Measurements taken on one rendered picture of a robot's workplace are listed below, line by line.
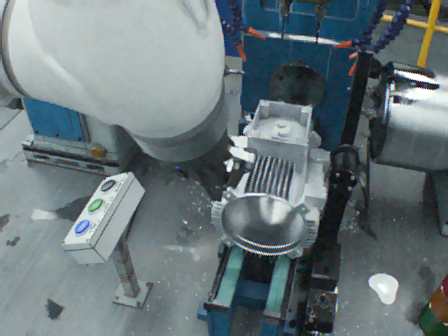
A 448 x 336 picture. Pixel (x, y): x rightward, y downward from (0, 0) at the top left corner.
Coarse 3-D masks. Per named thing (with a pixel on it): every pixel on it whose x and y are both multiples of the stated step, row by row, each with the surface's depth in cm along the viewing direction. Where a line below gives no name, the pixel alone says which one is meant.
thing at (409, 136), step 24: (384, 72) 93; (408, 72) 86; (432, 72) 86; (384, 96) 89; (408, 96) 83; (432, 96) 82; (384, 120) 87; (408, 120) 83; (432, 120) 82; (384, 144) 87; (408, 144) 85; (432, 144) 84; (408, 168) 93; (432, 168) 89
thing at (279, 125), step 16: (256, 112) 76; (272, 112) 80; (288, 112) 79; (304, 112) 76; (256, 128) 77; (272, 128) 78; (288, 128) 75; (304, 128) 78; (256, 144) 71; (272, 144) 71; (288, 144) 70; (304, 144) 69; (256, 160) 74; (272, 160) 73; (288, 160) 72; (304, 160) 72
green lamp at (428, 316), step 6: (426, 306) 55; (426, 312) 55; (432, 312) 53; (420, 318) 56; (426, 318) 54; (432, 318) 53; (426, 324) 54; (432, 324) 53; (438, 324) 52; (444, 324) 51; (426, 330) 55; (432, 330) 54; (438, 330) 53; (444, 330) 52
